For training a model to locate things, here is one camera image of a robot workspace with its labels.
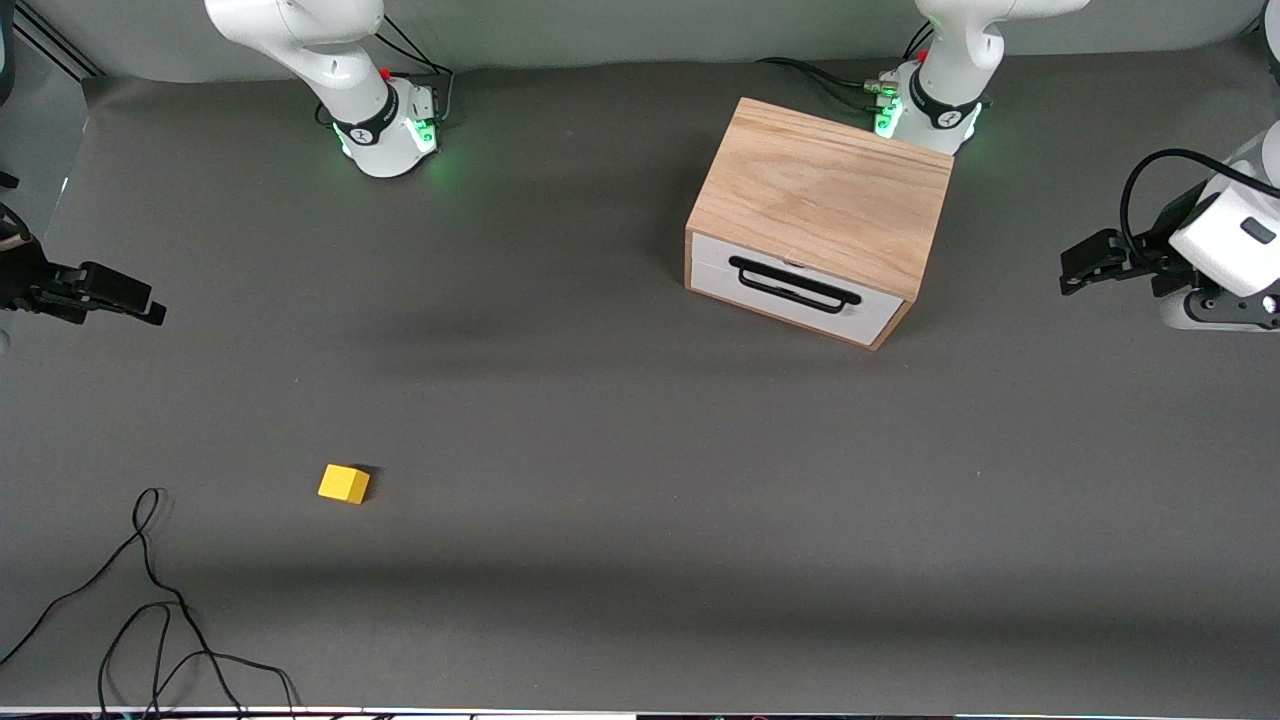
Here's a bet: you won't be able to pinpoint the yellow block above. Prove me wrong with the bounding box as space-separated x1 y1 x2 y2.
318 464 372 505

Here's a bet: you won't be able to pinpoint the black drawer handle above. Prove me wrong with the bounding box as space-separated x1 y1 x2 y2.
728 256 863 315

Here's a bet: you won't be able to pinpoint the white-fronted wooden drawer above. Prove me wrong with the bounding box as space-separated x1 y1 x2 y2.
689 255 905 344

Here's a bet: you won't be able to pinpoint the wooden drawer cabinet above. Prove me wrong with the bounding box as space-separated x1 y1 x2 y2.
684 97 956 351

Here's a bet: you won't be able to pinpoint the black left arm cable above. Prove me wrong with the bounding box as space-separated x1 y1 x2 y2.
1119 148 1280 263

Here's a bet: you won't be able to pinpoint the black metal rail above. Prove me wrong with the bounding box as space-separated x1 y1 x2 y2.
0 5 103 81

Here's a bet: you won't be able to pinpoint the thin black loose cable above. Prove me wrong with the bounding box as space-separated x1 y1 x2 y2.
0 487 301 719

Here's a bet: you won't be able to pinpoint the black left arm base cables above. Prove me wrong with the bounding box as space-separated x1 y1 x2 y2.
755 56 901 113

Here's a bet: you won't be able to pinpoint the black arm base cables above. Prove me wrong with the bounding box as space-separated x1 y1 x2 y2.
375 14 457 131
755 56 901 113

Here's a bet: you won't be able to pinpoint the black right arm base cables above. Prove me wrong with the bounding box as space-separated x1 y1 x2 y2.
375 14 457 131

